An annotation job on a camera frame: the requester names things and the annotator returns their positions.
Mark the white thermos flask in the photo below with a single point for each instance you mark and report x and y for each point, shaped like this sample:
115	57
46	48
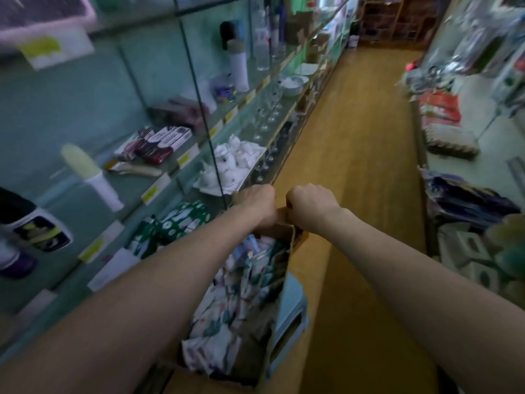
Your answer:
238	65

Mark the white ceramic tea set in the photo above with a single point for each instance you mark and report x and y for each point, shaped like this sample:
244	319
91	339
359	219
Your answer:
230	164

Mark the white printed box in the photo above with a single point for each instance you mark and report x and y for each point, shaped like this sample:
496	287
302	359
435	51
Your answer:
113	268

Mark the pink framed panel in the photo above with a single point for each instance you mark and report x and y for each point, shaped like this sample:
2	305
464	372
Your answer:
41	12

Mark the black cap white bottle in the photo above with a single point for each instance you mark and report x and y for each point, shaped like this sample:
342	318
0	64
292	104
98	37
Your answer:
33	225
12	258

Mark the dark plastic bags bundle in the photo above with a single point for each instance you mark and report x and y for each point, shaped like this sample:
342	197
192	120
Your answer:
467	201

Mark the white textured pack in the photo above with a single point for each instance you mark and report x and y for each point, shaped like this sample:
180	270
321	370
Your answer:
449	139

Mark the green round container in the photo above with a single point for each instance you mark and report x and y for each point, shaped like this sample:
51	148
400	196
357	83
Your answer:
513	260

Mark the beige tissue box holder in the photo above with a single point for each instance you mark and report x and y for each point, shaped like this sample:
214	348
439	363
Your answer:
484	277
472	246

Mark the person's left hand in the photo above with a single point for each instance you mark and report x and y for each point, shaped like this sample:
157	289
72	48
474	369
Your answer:
256	207

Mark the hanging packaged goods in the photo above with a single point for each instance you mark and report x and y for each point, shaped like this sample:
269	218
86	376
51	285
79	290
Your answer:
476	37

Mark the metal store shelving unit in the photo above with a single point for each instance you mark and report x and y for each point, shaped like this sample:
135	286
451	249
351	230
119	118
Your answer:
484	160

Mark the blue packaged cups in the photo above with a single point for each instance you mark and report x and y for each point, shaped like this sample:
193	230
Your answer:
223	87

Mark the beige round container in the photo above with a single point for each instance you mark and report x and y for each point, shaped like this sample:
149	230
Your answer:
504	229

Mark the pile of packets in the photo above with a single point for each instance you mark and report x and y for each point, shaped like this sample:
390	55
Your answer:
230	307

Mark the person's right forearm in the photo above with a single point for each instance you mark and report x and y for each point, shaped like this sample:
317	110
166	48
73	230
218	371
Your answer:
435	299

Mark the brown cardboard box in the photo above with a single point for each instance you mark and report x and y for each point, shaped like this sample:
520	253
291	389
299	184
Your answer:
289	235

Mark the clear tall bottle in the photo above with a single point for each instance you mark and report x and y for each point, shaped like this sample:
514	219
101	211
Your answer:
261	41

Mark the red mesh bag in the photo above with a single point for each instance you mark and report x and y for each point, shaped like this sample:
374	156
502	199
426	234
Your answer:
439	106

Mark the person's left forearm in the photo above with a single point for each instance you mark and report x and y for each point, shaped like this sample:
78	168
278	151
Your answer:
107	324

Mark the green bulb boxes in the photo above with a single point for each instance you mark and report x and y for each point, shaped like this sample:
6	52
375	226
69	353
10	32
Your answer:
168	221

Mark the person's right hand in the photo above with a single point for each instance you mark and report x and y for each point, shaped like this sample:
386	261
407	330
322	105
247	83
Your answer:
313	209

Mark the blue plastic stool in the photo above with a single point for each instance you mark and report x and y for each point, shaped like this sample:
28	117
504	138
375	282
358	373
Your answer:
287	324

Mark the stack of white bowls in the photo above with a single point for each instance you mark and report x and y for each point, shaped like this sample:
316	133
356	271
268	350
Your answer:
291	84

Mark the yellow white price card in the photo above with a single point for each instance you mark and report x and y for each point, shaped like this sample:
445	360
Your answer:
56	46

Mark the red white packaged box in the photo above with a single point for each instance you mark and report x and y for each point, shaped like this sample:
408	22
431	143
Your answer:
160	143
131	143

